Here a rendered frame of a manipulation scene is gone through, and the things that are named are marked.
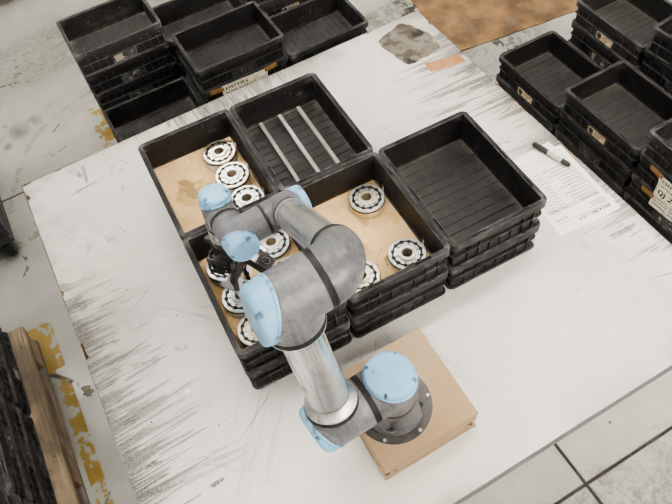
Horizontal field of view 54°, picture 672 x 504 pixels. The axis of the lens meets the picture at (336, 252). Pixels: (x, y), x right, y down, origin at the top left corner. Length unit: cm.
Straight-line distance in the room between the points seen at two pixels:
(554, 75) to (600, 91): 29
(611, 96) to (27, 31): 326
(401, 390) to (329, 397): 17
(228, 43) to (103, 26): 63
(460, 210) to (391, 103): 62
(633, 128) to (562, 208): 82
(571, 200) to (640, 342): 49
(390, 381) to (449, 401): 27
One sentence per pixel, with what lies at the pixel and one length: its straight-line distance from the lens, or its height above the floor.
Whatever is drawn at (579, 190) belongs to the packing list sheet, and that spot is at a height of 70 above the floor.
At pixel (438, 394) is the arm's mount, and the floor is 79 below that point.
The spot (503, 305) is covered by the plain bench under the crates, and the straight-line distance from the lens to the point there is 190.
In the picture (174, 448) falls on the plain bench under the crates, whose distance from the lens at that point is 182.
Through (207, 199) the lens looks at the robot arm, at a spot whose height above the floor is 121.
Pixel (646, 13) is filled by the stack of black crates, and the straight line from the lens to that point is 341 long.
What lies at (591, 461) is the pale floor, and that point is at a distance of 253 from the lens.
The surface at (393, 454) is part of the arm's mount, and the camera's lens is 163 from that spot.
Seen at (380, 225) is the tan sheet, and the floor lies 83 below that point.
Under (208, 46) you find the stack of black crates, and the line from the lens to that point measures 311.
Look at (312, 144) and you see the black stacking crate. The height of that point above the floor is 83.
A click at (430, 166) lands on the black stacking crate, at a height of 83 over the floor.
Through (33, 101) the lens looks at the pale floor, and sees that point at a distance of 400.
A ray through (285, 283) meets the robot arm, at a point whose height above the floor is 142.
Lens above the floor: 234
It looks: 56 degrees down
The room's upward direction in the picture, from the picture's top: 9 degrees counter-clockwise
